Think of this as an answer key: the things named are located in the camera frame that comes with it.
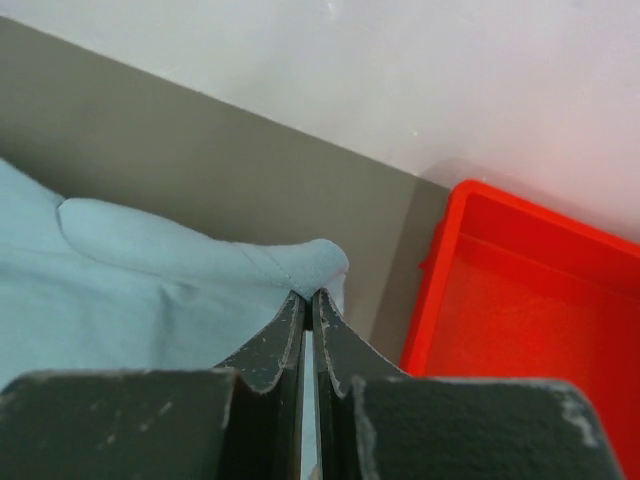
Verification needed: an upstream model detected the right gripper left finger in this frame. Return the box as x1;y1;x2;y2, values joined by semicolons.
1;294;306;479

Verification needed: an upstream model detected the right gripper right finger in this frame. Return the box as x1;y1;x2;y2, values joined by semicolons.
310;290;623;479

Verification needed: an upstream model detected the grey-blue t shirt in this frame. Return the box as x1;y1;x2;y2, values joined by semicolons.
1;163;349;383

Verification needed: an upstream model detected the red plastic bin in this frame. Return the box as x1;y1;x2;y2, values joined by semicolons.
400;180;639;479

